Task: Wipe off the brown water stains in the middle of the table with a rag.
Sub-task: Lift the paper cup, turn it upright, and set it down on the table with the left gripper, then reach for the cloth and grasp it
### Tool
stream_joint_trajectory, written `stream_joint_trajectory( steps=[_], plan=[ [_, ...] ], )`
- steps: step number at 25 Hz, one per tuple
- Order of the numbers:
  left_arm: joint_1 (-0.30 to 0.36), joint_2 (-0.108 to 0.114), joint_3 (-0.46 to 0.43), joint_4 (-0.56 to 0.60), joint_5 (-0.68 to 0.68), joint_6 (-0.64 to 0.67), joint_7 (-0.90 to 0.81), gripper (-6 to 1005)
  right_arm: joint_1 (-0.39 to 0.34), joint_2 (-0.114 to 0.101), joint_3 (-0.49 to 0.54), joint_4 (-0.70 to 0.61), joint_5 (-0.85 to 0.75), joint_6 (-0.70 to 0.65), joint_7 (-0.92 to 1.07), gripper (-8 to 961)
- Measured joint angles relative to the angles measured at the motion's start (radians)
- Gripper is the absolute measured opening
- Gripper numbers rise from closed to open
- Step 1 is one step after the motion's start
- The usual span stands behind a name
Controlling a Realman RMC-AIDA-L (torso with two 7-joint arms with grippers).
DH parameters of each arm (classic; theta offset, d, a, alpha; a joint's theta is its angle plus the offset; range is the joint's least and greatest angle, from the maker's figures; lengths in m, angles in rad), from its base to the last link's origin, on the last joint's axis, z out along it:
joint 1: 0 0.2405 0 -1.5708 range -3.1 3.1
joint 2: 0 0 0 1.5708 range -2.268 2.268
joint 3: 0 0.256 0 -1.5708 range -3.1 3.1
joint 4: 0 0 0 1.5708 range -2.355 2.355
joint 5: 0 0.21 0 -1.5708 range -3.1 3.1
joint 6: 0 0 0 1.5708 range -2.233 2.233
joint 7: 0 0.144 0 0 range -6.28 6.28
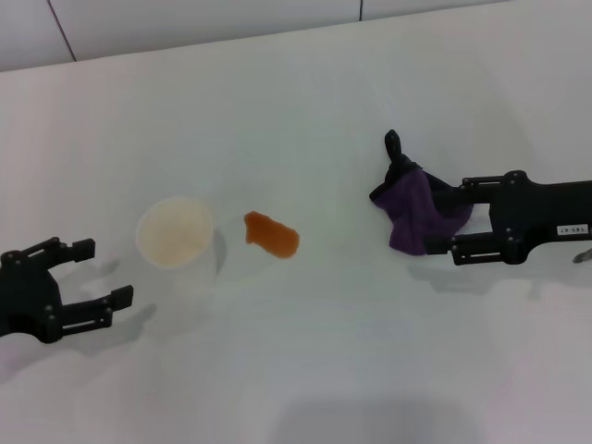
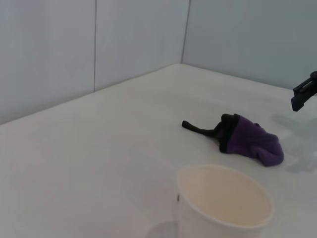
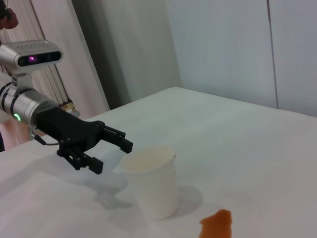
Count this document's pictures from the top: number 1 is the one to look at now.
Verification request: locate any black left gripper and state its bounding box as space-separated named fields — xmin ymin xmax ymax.
xmin=0 ymin=237 xmax=135 ymax=346

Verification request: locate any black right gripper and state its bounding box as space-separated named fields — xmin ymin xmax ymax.
xmin=424 ymin=170 xmax=592 ymax=266

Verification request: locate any purple blue rag black edge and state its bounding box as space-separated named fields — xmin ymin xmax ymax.
xmin=368 ymin=129 xmax=475 ymax=257

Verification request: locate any white paper cup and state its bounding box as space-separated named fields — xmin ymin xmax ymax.
xmin=135 ymin=196 xmax=218 ymax=270

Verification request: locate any brown liquid stain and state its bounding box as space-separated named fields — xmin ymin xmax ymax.
xmin=243 ymin=210 xmax=301 ymax=260

